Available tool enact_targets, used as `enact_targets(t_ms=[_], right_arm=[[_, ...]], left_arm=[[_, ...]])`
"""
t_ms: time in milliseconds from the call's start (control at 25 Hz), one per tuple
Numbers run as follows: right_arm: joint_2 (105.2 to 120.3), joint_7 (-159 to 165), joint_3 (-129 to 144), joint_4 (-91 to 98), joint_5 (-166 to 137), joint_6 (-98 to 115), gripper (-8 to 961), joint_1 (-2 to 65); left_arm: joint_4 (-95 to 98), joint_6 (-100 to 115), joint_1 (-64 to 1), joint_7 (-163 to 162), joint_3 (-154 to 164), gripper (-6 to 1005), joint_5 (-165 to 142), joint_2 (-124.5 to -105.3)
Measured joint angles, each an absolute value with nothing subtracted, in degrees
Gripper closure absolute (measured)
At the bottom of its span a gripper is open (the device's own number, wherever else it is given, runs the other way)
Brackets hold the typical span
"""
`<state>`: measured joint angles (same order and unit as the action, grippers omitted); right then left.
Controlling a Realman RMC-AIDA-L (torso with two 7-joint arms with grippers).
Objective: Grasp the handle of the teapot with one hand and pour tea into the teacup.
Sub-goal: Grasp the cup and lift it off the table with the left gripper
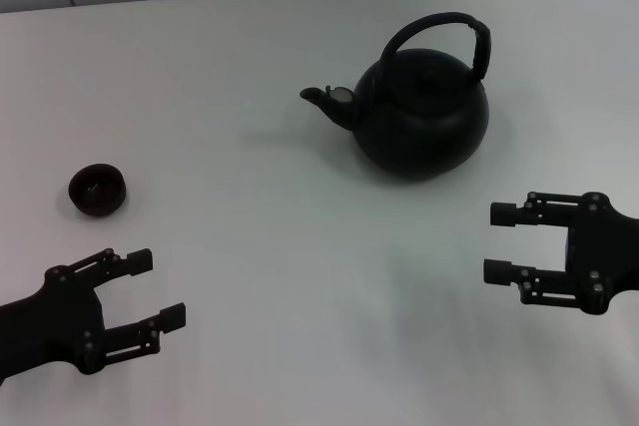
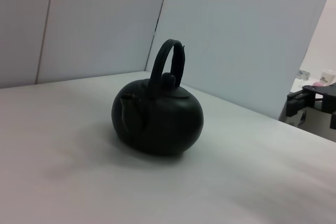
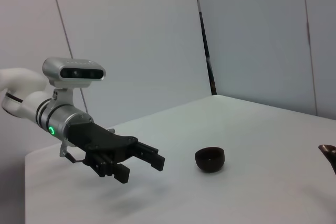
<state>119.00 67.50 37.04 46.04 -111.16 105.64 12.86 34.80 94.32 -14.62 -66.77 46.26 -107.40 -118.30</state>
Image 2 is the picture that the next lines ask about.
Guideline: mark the small clear box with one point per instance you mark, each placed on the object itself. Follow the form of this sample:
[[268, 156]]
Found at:
[[304, 74]]

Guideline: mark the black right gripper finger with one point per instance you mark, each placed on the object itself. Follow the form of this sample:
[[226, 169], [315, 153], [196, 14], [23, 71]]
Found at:
[[294, 105], [333, 120]]

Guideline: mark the white printed mug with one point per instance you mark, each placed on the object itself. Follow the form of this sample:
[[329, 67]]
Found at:
[[327, 76]]

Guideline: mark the small pink object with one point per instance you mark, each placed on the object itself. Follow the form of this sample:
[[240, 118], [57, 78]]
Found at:
[[319, 84]]

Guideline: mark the black round teapot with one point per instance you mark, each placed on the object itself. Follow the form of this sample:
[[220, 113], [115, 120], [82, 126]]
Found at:
[[162, 119]]

